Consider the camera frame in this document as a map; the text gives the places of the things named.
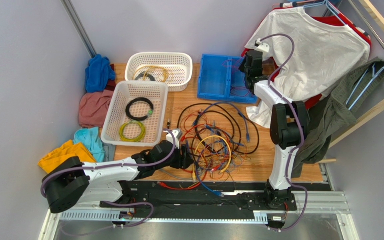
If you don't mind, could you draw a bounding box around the thin dark red wire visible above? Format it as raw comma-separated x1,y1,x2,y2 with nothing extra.
221,58,253,99

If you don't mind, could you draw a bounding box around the thick yellow ethernet cable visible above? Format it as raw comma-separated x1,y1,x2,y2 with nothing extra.
132,65,170,83

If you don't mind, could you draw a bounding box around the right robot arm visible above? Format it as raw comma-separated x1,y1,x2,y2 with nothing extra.
239,50,308,209

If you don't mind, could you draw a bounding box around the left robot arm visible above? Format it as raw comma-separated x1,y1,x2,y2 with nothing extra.
41,140,194,214

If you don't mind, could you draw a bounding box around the red garment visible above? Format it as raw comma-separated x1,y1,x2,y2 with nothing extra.
241,2,373,113

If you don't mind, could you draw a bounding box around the blue divided bin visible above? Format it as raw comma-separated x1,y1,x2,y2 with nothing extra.
197,54,258,105

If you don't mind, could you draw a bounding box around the white t-shirt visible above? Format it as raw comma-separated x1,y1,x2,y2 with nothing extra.
245,6,371,130

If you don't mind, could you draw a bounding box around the white rectangular basket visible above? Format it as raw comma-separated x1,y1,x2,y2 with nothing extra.
100,81,169,147

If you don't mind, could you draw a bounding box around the grey cloth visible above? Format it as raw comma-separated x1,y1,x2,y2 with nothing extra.
103,143,116,162

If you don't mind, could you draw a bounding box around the white oval basket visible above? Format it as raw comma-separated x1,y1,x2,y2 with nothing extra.
124,52,193,92

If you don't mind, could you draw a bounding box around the olive green garment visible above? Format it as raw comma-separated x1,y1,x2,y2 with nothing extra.
291,57,384,178

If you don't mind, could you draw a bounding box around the black coil in oval basket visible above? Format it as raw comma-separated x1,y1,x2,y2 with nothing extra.
134,72,156,82

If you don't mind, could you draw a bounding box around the cyan cloth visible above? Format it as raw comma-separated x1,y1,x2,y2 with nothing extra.
73,127,106,163

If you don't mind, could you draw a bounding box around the pink cloth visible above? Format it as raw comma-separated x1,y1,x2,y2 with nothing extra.
78,90,114,128

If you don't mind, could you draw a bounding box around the yellow cloth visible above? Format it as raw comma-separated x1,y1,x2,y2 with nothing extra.
38,140,96,174

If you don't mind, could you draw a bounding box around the blue cloth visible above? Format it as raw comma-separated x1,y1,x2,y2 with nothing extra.
85,54,116,93

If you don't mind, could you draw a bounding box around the grey ethernet cable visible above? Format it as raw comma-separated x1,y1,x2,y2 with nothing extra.
158,168,196,182

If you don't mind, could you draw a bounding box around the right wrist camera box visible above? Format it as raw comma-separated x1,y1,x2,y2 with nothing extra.
254,38,271,54

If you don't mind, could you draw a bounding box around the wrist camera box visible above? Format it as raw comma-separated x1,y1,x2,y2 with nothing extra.
163,128,183,149
254,38,271,54

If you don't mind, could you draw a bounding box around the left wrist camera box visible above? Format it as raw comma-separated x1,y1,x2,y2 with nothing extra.
163,128,183,149

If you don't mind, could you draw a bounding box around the thick red ethernet cable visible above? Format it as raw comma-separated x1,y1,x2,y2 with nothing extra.
155,126,213,191

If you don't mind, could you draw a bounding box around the thin brown wire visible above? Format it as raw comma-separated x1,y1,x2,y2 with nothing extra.
195,133,253,184

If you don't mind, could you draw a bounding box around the thin blue wire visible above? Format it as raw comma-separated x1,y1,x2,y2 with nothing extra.
205,123,243,167

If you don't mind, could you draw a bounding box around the yellow green coiled cable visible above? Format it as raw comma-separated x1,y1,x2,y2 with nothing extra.
119,120,147,143

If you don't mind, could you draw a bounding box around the thick blue ethernet cable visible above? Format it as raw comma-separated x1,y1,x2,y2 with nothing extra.
185,101,251,198

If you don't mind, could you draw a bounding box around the black coiled cable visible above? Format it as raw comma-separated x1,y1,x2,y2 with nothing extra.
125,97,155,122

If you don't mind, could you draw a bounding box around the wooden clothes rack frame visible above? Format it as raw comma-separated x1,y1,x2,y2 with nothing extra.
271,0,384,164

